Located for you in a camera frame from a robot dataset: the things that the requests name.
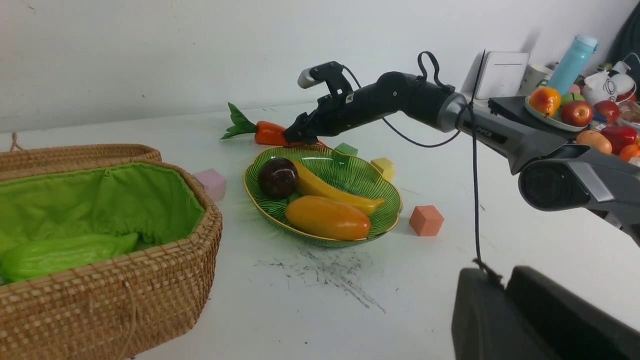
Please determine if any woven rattan basket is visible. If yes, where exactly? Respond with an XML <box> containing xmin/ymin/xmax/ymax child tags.
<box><xmin>1</xmin><ymin>159</ymin><xmax>223</xmax><ymax>360</ymax></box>

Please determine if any plate of toy fruits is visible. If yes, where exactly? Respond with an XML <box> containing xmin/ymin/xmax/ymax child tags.
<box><xmin>524</xmin><ymin>86</ymin><xmax>621</xmax><ymax>133</ymax></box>

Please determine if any green foam cube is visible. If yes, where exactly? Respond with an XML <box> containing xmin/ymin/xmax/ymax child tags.
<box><xmin>334</xmin><ymin>142</ymin><xmax>359</xmax><ymax>157</ymax></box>

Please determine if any purple toy mangosteen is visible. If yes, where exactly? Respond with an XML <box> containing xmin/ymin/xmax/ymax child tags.
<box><xmin>258</xmin><ymin>157</ymin><xmax>299</xmax><ymax>200</ymax></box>

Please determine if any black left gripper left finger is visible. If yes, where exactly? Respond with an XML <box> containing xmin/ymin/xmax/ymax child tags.
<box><xmin>451</xmin><ymin>268</ymin><xmax>559</xmax><ymax>360</ymax></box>

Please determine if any white box device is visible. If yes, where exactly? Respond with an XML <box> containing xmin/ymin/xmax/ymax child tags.
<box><xmin>474</xmin><ymin>51</ymin><xmax>530</xmax><ymax>100</ymax></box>

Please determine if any orange foam cube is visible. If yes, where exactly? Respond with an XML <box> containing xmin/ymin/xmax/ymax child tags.
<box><xmin>409</xmin><ymin>205</ymin><xmax>445</xmax><ymax>237</ymax></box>

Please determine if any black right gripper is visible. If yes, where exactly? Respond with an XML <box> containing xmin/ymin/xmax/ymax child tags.
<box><xmin>283</xmin><ymin>91</ymin><xmax>355</xmax><ymax>146</ymax></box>

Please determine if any orange toy carrot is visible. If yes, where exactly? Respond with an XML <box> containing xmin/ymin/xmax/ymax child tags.
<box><xmin>221</xmin><ymin>102</ymin><xmax>306</xmax><ymax>148</ymax></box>

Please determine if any black right camera cable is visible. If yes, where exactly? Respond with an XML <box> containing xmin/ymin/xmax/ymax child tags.
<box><xmin>340</xmin><ymin>50</ymin><xmax>501</xmax><ymax>281</ymax></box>

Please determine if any yellow toy banana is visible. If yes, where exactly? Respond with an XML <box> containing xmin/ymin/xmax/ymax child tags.
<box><xmin>291</xmin><ymin>159</ymin><xmax>386</xmax><ymax>216</ymax></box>

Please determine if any pink foam cube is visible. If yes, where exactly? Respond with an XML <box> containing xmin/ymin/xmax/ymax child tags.
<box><xmin>193</xmin><ymin>168</ymin><xmax>227</xmax><ymax>202</ymax></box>

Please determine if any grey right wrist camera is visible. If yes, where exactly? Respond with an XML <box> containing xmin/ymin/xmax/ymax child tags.
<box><xmin>297</xmin><ymin>61</ymin><xmax>353</xmax><ymax>98</ymax></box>

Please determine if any blue water bottle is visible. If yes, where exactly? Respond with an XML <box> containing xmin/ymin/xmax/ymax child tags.
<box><xmin>546</xmin><ymin>34</ymin><xmax>598</xmax><ymax>96</ymax></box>

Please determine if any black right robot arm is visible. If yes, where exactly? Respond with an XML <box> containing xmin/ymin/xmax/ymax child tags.
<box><xmin>284</xmin><ymin>71</ymin><xmax>640</xmax><ymax>243</ymax></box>

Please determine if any orange toy mango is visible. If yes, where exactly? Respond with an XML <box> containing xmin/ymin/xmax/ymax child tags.
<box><xmin>285</xmin><ymin>195</ymin><xmax>371</xmax><ymax>241</ymax></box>

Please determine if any yellow foam cube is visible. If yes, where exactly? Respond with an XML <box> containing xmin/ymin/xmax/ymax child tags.
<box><xmin>370</xmin><ymin>157</ymin><xmax>396</xmax><ymax>182</ymax></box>

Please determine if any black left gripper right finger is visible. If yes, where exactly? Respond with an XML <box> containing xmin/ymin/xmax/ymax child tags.
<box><xmin>506</xmin><ymin>266</ymin><xmax>640</xmax><ymax>360</ymax></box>

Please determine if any white mug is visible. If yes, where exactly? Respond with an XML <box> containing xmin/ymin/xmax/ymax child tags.
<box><xmin>518</xmin><ymin>63</ymin><xmax>554</xmax><ymax>96</ymax></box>

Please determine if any green leaf-shaped glass plate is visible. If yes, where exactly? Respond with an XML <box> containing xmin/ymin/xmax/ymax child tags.
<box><xmin>242</xmin><ymin>145</ymin><xmax>403</xmax><ymax>248</ymax></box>

